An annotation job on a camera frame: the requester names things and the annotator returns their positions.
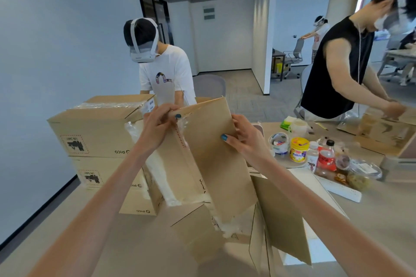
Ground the person's right hand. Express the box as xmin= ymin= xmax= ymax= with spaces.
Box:
xmin=221 ymin=114 xmax=275 ymax=170

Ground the person's left hand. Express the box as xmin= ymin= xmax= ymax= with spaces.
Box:
xmin=136 ymin=103 xmax=182 ymax=157

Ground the white box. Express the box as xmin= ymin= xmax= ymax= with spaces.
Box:
xmin=283 ymin=167 xmax=350 ymax=266

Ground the person's right forearm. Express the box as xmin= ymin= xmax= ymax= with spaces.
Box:
xmin=253 ymin=156 xmax=416 ymax=277

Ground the person's left forearm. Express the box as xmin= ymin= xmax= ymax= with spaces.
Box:
xmin=27 ymin=143 xmax=156 ymax=277

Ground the white tape roll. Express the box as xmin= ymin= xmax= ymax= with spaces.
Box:
xmin=269 ymin=132 xmax=290 ymax=157

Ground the round beige shelf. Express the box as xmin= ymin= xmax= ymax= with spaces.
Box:
xmin=270 ymin=150 xmax=312 ymax=169

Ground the green tissue pack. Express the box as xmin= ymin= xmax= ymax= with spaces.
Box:
xmin=280 ymin=116 xmax=298 ymax=131

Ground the yellow lid jar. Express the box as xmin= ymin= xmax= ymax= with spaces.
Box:
xmin=289 ymin=137 xmax=310 ymax=164

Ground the white plastic tub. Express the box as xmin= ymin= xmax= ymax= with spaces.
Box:
xmin=287 ymin=119 xmax=309 ymax=138

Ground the small white printed bottle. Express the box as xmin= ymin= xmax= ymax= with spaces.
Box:
xmin=306 ymin=141 xmax=320 ymax=173

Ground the white VR headset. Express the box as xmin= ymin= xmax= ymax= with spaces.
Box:
xmin=129 ymin=17 xmax=160 ymax=63
xmin=388 ymin=0 xmax=416 ymax=35

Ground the red label soda bottle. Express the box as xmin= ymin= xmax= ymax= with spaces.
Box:
xmin=317 ymin=139 xmax=337 ymax=172

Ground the clear plastic cup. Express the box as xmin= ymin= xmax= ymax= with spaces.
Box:
xmin=335 ymin=154 xmax=351 ymax=170

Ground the dark background desk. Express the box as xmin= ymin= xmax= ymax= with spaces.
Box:
xmin=271 ymin=49 xmax=286 ymax=82

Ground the white power strip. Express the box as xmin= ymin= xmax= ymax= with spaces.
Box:
xmin=313 ymin=174 xmax=362 ymax=203

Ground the black door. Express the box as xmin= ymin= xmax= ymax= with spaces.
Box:
xmin=138 ymin=0 xmax=175 ymax=45

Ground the clear bag of snacks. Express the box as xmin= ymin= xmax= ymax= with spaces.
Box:
xmin=346 ymin=159 xmax=384 ymax=191

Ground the white background desk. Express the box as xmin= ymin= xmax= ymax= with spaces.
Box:
xmin=377 ymin=46 xmax=416 ymax=86

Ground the white face mask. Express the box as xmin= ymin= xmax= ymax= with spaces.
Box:
xmin=374 ymin=15 xmax=390 ymax=31

